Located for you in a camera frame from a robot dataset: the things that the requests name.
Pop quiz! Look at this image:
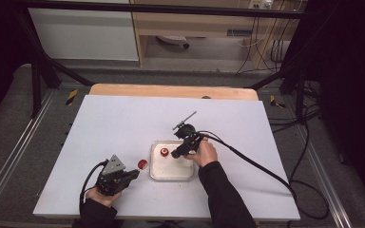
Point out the bundle of hanging cables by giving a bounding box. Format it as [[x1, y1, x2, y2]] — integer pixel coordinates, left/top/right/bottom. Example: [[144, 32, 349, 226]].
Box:
[[234, 0, 302, 75]]

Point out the light wooden desk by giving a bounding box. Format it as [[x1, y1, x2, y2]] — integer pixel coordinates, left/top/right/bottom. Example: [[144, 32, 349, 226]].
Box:
[[129, 0, 302, 69]]

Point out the aluminium floor rail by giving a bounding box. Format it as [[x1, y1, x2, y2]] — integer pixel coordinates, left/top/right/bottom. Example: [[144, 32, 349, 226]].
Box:
[[0, 89, 58, 210], [293, 124, 353, 228]]

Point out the wooden table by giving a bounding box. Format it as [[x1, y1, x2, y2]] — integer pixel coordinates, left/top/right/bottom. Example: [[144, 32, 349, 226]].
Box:
[[88, 83, 260, 102]]

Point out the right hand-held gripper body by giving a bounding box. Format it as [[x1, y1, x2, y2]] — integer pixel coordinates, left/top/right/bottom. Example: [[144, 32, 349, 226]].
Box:
[[172, 110, 204, 154]]

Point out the white cabinet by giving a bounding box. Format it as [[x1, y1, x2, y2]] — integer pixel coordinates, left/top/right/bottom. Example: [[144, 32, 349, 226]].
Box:
[[28, 0, 140, 62]]

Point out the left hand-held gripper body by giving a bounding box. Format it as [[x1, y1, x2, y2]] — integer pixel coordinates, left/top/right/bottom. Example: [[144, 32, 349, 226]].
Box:
[[95, 154, 131, 197]]

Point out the white rectangular tray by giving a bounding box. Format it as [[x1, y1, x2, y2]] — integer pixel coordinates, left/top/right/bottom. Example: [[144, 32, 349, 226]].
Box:
[[148, 140, 196, 182]]

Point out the black metal frame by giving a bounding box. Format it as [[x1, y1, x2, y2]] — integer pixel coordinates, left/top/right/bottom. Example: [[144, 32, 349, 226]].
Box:
[[12, 0, 308, 122]]

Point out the white chair base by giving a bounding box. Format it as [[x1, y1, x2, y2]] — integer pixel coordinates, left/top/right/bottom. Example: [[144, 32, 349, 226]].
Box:
[[156, 34, 191, 50]]

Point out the white power strip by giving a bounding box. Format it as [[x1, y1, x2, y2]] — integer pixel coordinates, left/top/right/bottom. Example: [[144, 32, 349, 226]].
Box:
[[248, 0, 274, 10]]

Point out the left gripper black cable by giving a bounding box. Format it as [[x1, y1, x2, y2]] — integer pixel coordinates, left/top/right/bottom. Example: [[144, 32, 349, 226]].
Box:
[[78, 159, 109, 214]]

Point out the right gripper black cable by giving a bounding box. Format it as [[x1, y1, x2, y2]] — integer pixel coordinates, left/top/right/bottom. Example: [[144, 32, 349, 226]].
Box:
[[197, 129, 331, 221]]

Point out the person's left hand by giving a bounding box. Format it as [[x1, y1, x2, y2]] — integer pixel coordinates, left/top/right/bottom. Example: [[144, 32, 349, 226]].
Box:
[[85, 186, 124, 209]]

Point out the person's right hand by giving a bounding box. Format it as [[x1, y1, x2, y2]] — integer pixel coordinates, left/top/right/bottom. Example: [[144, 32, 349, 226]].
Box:
[[183, 137, 220, 168]]

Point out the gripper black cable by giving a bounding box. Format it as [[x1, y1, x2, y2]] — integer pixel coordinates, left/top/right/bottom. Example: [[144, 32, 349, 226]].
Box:
[[78, 159, 109, 214], [197, 129, 331, 221]]

